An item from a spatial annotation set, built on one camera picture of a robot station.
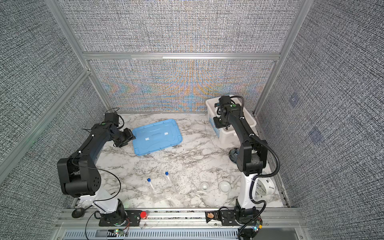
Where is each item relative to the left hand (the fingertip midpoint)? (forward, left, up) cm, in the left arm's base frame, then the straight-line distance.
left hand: (132, 138), depth 90 cm
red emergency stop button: (-39, -9, -11) cm, 41 cm away
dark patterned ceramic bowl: (-8, -62, -10) cm, 63 cm away
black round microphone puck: (-36, +23, -11) cm, 44 cm away
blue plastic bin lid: (+9, -9, -12) cm, 17 cm away
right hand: (+6, -54, +4) cm, 54 cm away
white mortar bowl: (-28, -53, -11) cm, 60 cm away
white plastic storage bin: (-2, -56, +4) cm, 57 cm away
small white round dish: (-27, -41, -11) cm, 50 cm away
